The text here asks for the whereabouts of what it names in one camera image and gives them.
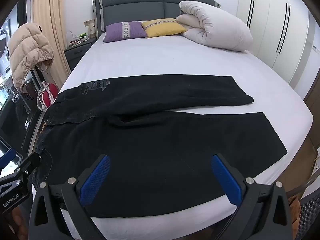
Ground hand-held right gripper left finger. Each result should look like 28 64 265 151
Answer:
29 154 112 240

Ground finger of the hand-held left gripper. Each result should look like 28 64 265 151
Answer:
0 152 42 187
0 148 17 172

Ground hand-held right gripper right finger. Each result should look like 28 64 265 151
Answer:
211 153 293 240

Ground black pants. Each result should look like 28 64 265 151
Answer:
31 74 288 218

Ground brown crumpled cloth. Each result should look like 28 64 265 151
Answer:
287 196 302 222

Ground black mesh chair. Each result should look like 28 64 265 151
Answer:
299 192 320 240

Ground beige puffer jacket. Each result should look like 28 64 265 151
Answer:
8 22 54 92

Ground dark grey nightstand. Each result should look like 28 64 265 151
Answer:
64 39 97 72

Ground bed with white sheet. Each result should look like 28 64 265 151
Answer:
40 20 314 240

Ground purple pillow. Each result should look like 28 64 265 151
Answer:
103 21 148 43

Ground light wooden box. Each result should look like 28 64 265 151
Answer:
84 19 97 37

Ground beige curtain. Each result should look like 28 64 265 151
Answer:
32 0 72 90

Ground white pillows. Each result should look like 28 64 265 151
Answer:
175 0 253 52

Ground yellow pillow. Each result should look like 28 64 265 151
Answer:
141 18 188 38

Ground white wardrobe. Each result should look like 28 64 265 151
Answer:
236 0 320 98

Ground grey padded headboard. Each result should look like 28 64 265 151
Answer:
92 0 222 37

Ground red bag with rope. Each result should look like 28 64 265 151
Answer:
37 81 59 112

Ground wire basket with green items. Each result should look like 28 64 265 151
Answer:
66 30 91 46

